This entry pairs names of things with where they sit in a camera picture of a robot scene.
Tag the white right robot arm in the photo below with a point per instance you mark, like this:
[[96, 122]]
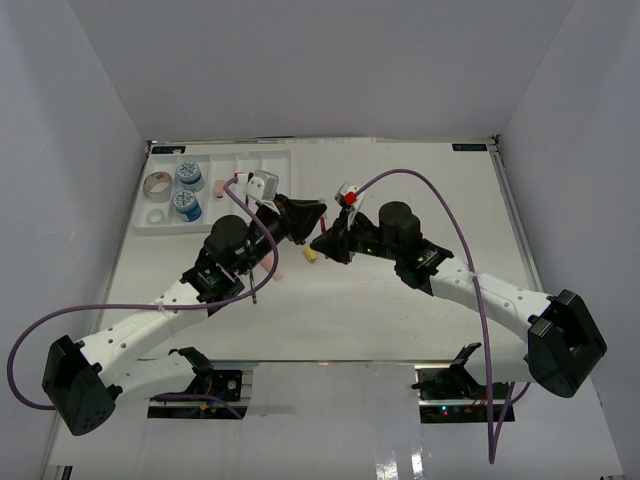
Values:
[[558, 342]]

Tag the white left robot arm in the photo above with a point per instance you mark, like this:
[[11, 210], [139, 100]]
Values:
[[87, 379]]

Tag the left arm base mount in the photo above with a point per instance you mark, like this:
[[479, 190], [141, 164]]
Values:
[[210, 387]]

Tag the white compartment tray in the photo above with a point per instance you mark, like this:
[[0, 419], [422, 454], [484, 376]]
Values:
[[214, 164]]

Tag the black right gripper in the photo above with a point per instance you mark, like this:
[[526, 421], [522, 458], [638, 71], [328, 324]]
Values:
[[336, 244]]

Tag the blue slime jar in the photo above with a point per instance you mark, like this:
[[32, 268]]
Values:
[[186, 205], [190, 176]]

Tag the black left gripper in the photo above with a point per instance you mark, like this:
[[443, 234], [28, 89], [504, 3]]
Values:
[[296, 217]]

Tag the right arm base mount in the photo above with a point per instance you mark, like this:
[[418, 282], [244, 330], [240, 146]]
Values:
[[451, 388]]

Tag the large clear tape roll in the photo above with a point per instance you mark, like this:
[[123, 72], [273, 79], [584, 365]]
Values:
[[158, 186]]

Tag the pink orange highlighter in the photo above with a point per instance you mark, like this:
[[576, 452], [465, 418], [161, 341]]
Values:
[[267, 264]]

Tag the small clear tape roll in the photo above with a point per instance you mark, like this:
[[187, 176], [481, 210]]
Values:
[[156, 217]]

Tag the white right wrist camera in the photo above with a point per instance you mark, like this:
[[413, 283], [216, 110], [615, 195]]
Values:
[[350, 201]]

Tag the yellow eraser block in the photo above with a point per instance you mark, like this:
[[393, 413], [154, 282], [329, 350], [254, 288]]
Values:
[[310, 255]]

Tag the black pen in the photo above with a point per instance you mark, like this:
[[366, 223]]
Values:
[[253, 287]]

